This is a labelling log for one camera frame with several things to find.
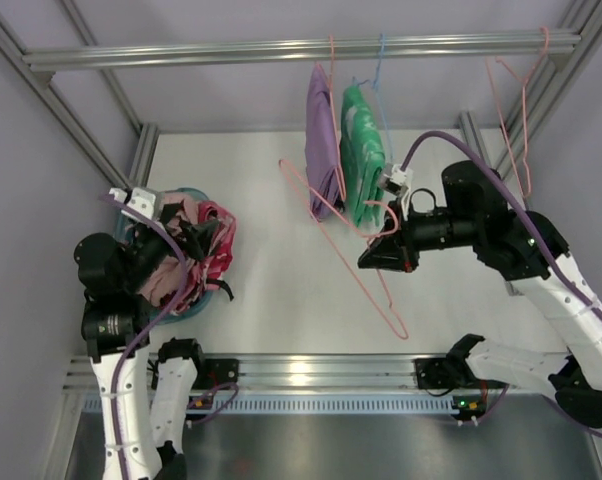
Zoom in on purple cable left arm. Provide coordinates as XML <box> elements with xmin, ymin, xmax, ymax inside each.
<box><xmin>100</xmin><ymin>192</ymin><xmax>188</xmax><ymax>480</ymax></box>

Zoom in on blue wire hanger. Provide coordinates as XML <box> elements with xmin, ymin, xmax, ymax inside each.
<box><xmin>352</xmin><ymin>33</ymin><xmax>394</xmax><ymax>163</ymax></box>

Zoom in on aluminium frame right struts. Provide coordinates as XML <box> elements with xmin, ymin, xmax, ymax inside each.
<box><xmin>455</xmin><ymin>0</ymin><xmax>602</xmax><ymax>296</ymax></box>

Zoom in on teal laundry basket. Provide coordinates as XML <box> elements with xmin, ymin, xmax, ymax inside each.
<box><xmin>114</xmin><ymin>187</ymin><xmax>213</xmax><ymax>325</ymax></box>

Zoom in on green patterned trousers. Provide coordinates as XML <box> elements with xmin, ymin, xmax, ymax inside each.
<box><xmin>340</xmin><ymin>85</ymin><xmax>386</xmax><ymax>228</ymax></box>

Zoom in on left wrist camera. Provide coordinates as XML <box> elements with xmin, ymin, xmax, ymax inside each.
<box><xmin>108</xmin><ymin>187</ymin><xmax>163</xmax><ymax>220</ymax></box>

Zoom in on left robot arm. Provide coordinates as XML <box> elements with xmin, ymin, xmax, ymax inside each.
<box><xmin>74</xmin><ymin>224</ymin><xmax>204</xmax><ymax>479</ymax></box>

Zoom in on red patterned clothes pile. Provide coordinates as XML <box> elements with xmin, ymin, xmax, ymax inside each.
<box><xmin>161</xmin><ymin>199</ymin><xmax>237</xmax><ymax>302</ymax></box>

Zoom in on pink wire hanger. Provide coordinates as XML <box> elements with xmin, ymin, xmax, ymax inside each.
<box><xmin>278</xmin><ymin>158</ymin><xmax>410</xmax><ymax>341</ymax></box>

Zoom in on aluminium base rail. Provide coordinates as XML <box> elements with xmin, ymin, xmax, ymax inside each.
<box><xmin>63</xmin><ymin>352</ymin><xmax>582</xmax><ymax>394</ymax></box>

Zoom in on purple trousers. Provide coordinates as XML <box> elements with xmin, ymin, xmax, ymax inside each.
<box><xmin>305</xmin><ymin>63</ymin><xmax>345</xmax><ymax>221</ymax></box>

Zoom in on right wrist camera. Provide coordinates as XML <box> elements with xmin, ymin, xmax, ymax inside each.
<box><xmin>377</xmin><ymin>164</ymin><xmax>414</xmax><ymax>217</ymax></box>

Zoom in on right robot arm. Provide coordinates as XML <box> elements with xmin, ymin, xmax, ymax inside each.
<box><xmin>357</xmin><ymin>160</ymin><xmax>602</xmax><ymax>429</ymax></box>

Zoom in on aluminium frame left struts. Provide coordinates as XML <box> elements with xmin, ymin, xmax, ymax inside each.
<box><xmin>0</xmin><ymin>14</ymin><xmax>160</xmax><ymax>188</ymax></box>

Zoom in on white slotted cable duct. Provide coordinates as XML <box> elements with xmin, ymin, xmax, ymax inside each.
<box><xmin>83</xmin><ymin>394</ymin><xmax>462</xmax><ymax>416</ymax></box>

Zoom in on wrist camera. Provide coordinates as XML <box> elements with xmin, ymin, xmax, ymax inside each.
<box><xmin>108</xmin><ymin>187</ymin><xmax>163</xmax><ymax>220</ymax></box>
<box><xmin>377</xmin><ymin>164</ymin><xmax>414</xmax><ymax>217</ymax></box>

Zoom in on pink trousers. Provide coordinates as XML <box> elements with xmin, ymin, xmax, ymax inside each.
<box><xmin>140</xmin><ymin>191</ymin><xmax>199</xmax><ymax>316</ymax></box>

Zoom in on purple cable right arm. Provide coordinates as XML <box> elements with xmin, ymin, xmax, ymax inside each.
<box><xmin>400</xmin><ymin>130</ymin><xmax>602</xmax><ymax>444</ymax></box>

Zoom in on empty pink hanger right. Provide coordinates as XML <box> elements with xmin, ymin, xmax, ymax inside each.
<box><xmin>484</xmin><ymin>25</ymin><xmax>552</xmax><ymax>197</ymax></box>

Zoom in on aluminium hanging rail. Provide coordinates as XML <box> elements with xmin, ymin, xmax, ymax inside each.
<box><xmin>22</xmin><ymin>29</ymin><xmax>582</xmax><ymax>72</ymax></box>

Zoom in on pink hanger under purple trousers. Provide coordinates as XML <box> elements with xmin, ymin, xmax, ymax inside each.
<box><xmin>322</xmin><ymin>34</ymin><xmax>347</xmax><ymax>202</ymax></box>

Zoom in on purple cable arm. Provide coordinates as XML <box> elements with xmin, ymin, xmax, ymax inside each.
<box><xmin>100</xmin><ymin>192</ymin><xmax>188</xmax><ymax>480</ymax></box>
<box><xmin>400</xmin><ymin>130</ymin><xmax>602</xmax><ymax>444</ymax></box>

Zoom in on aluminium frame struts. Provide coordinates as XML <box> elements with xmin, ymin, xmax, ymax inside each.
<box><xmin>455</xmin><ymin>0</ymin><xmax>602</xmax><ymax>296</ymax></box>
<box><xmin>0</xmin><ymin>14</ymin><xmax>160</xmax><ymax>188</ymax></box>

